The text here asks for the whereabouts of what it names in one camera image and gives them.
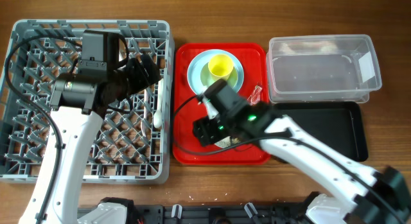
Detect food scraps rice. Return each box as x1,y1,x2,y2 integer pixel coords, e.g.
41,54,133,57
221,137,240,147

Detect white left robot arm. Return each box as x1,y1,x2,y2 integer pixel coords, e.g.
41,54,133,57
19,30,160,223

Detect light blue bowl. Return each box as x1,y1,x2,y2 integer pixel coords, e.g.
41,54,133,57
215,136,240,148

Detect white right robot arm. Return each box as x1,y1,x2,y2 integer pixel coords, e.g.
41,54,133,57
193,80,410,223

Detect black plastic tray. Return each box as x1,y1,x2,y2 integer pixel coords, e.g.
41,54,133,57
274,101,369,162

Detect red plastic tray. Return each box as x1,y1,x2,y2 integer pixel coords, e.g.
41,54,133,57
173,43,270,165

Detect red snack wrapper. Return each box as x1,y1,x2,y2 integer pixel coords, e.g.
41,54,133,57
247,85,263,105

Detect clear plastic bin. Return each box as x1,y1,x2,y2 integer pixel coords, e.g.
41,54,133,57
266,34,382,103

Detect yellow plastic cup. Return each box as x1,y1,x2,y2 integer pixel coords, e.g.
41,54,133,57
207,54,234,80

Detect white plastic spoon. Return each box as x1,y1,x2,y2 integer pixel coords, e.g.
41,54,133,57
153,79,164,128

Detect white plastic fork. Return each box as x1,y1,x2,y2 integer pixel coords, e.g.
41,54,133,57
141,89,149,137

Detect large light blue plate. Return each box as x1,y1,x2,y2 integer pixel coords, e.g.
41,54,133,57
187,49,244,94

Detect grey dishwasher rack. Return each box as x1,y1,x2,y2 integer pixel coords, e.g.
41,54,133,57
1,19,175,184

